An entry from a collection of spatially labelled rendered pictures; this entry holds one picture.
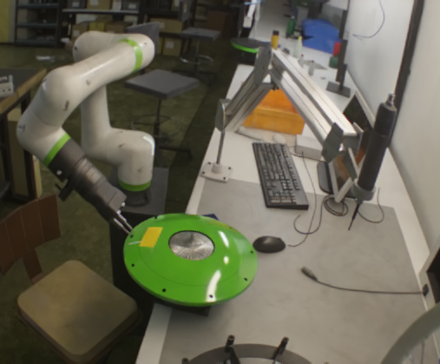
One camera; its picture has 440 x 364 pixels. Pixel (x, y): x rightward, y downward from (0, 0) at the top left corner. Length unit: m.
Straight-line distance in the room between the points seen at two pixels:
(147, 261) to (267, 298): 0.36
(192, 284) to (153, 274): 0.09
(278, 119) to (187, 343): 1.26
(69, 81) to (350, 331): 0.92
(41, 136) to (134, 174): 0.63
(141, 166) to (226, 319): 0.67
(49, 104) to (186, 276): 0.47
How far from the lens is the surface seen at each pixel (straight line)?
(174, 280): 0.89
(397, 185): 1.89
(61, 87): 0.86
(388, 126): 0.72
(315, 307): 1.14
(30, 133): 0.93
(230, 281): 0.92
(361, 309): 1.19
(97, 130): 1.47
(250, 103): 1.26
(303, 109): 0.96
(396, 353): 0.51
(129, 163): 1.47
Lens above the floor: 1.72
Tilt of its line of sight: 31 degrees down
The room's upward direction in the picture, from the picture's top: 9 degrees clockwise
